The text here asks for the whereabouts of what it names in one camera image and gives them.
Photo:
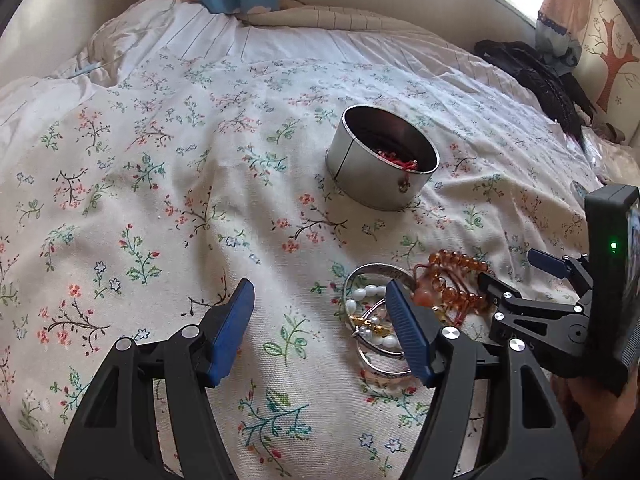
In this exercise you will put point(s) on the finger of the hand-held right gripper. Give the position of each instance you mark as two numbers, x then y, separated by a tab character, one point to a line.
547	261
530	317

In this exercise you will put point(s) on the white striped sheet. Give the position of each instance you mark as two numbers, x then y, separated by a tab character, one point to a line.
210	35

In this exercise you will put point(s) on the floral blanket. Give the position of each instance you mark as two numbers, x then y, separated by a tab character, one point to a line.
175	210

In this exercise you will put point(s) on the round silver tin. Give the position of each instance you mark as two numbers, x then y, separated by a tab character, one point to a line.
372	185

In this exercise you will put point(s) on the black jacket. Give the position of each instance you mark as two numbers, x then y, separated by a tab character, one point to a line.
540	75

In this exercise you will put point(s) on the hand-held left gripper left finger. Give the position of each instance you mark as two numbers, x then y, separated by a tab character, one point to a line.
232	330

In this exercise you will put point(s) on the beige striped blanket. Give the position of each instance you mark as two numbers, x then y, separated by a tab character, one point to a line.
325	15

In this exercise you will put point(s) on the person's right hand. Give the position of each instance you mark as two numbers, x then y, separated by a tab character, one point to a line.
595	420

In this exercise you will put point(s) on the silver bangle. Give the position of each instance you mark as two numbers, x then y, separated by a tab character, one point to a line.
372	270
382	367

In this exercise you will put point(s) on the tree wall sticker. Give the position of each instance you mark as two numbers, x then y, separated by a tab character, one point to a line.
612	50

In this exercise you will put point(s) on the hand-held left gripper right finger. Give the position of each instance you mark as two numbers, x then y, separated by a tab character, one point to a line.
407	330

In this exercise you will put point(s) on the pink and blue curtain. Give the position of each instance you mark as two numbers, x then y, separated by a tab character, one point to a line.
565	25

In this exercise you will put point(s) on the clear plastic bag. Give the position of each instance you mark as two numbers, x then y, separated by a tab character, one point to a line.
612	157

